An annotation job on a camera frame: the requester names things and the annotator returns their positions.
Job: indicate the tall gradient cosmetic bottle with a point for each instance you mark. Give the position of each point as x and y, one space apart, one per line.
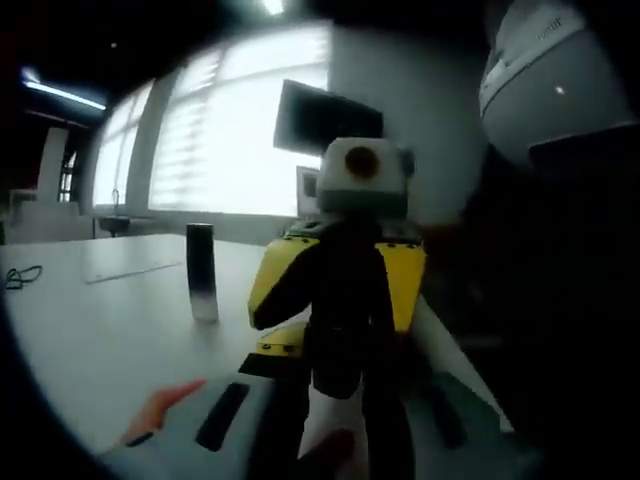
202 270

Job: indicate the window with white blinds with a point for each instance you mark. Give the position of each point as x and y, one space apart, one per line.
225 140

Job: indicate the metal sink with faucet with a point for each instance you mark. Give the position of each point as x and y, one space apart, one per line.
120 222

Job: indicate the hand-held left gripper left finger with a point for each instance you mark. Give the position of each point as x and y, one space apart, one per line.
260 410

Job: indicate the overhead ceiling light strip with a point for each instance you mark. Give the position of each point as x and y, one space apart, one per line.
273 6

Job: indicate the open laptop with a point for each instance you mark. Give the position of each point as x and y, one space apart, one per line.
306 190

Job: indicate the white table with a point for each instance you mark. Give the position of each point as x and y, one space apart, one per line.
100 350

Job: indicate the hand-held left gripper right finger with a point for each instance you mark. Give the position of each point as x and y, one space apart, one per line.
425 425

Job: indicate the person's left hand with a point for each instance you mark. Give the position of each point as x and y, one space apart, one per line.
160 410

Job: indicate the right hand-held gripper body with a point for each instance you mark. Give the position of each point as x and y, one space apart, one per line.
365 195

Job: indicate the black wall monitor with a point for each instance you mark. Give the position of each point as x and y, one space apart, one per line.
325 117

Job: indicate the long ceiling light strip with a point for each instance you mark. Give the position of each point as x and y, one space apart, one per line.
65 92

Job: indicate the white worn device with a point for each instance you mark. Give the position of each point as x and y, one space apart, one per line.
540 75

